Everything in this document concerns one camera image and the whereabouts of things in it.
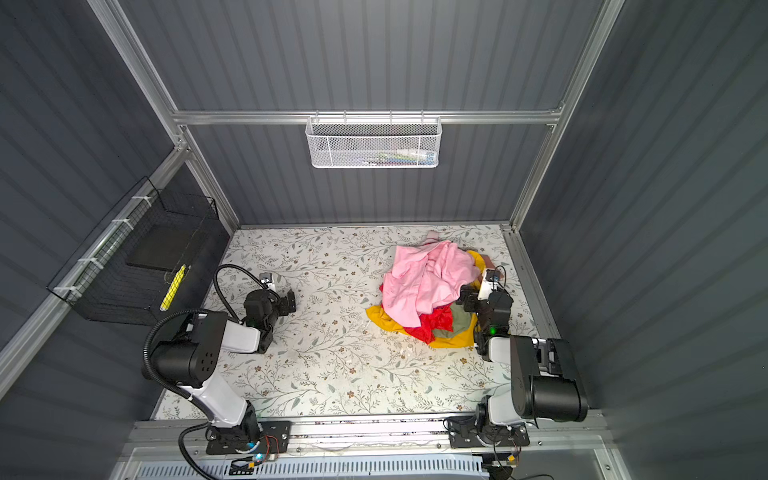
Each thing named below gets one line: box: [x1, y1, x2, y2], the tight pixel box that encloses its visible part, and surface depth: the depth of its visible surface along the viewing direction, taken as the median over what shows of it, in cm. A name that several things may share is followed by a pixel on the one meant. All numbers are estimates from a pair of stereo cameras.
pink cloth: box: [382, 240, 480, 328], surface depth 91 cm
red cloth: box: [403, 304, 454, 344], surface depth 88 cm
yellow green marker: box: [160, 264, 187, 311], surface depth 71 cm
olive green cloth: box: [432, 302, 472, 339], surface depth 89 cm
